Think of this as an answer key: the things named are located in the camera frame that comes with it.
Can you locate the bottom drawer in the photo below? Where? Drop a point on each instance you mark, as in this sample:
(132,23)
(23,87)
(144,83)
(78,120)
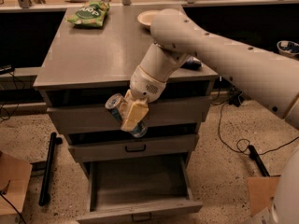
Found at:
(138,190)

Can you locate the grey drawer cabinet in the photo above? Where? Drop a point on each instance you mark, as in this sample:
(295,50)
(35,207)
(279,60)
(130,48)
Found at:
(87,66)

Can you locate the black bar right floor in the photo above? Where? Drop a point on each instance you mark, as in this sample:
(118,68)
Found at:
(253,154)

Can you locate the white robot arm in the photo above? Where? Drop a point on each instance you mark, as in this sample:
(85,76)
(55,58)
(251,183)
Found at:
(270,79)

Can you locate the blue white bowl on ledge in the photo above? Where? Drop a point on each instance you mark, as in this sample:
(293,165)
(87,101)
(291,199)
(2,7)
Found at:
(288,48)

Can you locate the green chip bag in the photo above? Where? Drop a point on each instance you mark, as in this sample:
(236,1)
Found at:
(91,15)

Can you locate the black bar floor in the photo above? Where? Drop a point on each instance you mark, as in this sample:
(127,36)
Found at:
(253,154)
(44,197)

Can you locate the blue white snack bag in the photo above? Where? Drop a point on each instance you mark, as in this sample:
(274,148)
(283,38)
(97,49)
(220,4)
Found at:
(192,64)

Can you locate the top drawer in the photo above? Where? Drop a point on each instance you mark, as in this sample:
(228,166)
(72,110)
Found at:
(95,118)

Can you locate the drawer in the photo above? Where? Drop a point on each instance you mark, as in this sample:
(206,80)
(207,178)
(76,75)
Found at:
(124,149)
(138,190)
(95,118)

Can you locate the black bar left floor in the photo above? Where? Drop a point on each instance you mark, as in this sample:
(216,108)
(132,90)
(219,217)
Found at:
(44,197)

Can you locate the red bull can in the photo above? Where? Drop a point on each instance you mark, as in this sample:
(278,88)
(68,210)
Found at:
(112,106)

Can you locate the cardboard box left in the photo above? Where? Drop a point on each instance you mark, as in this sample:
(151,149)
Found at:
(14,180)

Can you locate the cardboard box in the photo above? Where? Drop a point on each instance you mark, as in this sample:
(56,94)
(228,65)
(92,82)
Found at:
(14,180)
(262,200)

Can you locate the cardboard box right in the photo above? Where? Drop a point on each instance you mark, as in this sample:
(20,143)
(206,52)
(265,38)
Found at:
(262,200)

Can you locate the middle drawer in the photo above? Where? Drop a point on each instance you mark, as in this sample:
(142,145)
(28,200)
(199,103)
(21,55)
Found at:
(124,149)

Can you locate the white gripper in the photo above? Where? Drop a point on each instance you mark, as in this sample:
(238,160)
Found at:
(146,85)

